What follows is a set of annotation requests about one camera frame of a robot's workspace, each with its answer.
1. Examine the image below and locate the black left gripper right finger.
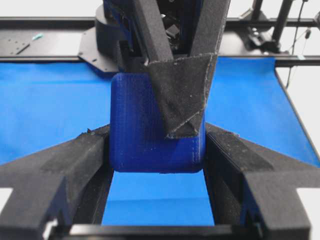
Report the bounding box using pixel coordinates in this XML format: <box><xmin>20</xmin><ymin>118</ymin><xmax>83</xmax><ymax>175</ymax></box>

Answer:
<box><xmin>204</xmin><ymin>124</ymin><xmax>320</xmax><ymax>240</ymax></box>

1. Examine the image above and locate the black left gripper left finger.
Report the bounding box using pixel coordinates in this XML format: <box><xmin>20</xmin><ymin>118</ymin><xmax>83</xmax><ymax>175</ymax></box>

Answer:
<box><xmin>0</xmin><ymin>125</ymin><xmax>112</xmax><ymax>240</ymax></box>

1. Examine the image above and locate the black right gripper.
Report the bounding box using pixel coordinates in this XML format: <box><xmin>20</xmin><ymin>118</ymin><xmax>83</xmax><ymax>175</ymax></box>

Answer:
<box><xmin>103</xmin><ymin>0</ymin><xmax>230</xmax><ymax>139</ymax></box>

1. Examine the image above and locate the blue plastic block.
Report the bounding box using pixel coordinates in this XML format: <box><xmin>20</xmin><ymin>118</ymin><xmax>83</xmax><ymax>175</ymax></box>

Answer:
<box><xmin>109</xmin><ymin>73</ymin><xmax>206</xmax><ymax>174</ymax></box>

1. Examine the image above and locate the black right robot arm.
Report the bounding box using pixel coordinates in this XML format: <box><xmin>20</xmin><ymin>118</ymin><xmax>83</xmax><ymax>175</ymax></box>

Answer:
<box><xmin>92</xmin><ymin>0</ymin><xmax>230</xmax><ymax>139</ymax></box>

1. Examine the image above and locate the blue table cloth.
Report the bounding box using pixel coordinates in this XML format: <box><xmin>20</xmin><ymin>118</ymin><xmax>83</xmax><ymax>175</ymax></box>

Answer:
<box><xmin>0</xmin><ymin>57</ymin><xmax>320</xmax><ymax>226</ymax></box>

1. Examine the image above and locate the black camera stand post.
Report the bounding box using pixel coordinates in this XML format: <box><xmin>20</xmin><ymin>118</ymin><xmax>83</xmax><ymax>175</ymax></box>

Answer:
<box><xmin>247</xmin><ymin>0</ymin><xmax>293</xmax><ymax>54</ymax></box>

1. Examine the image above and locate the thin black hanging cable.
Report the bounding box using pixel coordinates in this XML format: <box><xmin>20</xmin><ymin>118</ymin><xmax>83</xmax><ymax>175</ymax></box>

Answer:
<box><xmin>284</xmin><ymin>0</ymin><xmax>312</xmax><ymax>88</ymax></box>

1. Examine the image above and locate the black aluminium table frame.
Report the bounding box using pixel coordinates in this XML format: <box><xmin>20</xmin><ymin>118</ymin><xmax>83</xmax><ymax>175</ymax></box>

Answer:
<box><xmin>0</xmin><ymin>15</ymin><xmax>320</xmax><ymax>163</ymax></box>

